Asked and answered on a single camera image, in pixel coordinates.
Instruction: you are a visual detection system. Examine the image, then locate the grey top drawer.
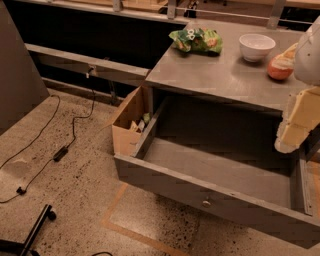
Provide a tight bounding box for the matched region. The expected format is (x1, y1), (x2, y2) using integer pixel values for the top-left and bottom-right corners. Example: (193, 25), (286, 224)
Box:
(115, 96), (320, 248)

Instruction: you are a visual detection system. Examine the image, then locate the red apple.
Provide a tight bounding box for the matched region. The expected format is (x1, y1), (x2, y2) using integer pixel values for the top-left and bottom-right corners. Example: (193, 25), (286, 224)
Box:
(267, 55), (294, 80)

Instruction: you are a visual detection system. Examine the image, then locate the white bowl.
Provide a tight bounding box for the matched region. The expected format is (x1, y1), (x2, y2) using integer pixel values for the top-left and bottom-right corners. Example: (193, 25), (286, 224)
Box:
(239, 34), (276, 62)

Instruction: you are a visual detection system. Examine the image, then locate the grey cabinet counter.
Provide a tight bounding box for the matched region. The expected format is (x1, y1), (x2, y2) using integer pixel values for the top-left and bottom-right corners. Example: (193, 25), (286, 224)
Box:
(146, 19), (307, 111)

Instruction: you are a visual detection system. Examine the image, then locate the green chip bag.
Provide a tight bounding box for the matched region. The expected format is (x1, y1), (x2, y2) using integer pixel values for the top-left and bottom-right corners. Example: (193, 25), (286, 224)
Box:
(169, 28), (223, 54)

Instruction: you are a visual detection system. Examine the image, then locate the cardboard box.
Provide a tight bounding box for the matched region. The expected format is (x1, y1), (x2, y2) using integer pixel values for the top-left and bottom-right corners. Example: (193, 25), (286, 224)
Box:
(111, 86), (152, 156)

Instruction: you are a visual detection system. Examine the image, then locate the black chair base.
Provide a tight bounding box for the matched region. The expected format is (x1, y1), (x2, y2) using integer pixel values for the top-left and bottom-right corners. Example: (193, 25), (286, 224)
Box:
(0, 204), (56, 256)

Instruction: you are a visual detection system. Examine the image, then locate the black power cable with adapter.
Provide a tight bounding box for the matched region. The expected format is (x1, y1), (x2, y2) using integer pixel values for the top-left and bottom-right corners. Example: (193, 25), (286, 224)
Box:
(0, 66), (98, 204)

